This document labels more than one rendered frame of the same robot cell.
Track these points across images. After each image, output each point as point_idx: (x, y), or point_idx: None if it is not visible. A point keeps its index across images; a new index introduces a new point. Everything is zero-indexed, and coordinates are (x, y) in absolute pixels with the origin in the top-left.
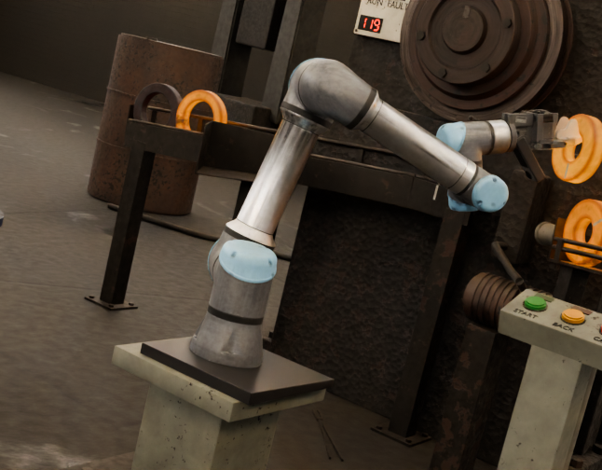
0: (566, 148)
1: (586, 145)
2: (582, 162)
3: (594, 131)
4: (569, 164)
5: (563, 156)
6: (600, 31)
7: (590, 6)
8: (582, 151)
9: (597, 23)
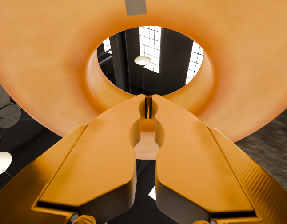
0: (211, 74)
1: (62, 108)
2: (13, 42)
3: (63, 137)
4: (118, 10)
5: (209, 47)
6: (285, 128)
7: None
8: (63, 87)
9: (286, 134)
